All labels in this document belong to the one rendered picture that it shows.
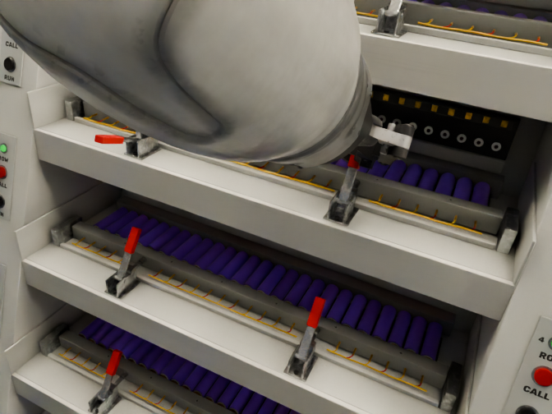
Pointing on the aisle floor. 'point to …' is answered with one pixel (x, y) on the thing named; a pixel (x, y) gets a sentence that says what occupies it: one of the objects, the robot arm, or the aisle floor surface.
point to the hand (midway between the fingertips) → (358, 149)
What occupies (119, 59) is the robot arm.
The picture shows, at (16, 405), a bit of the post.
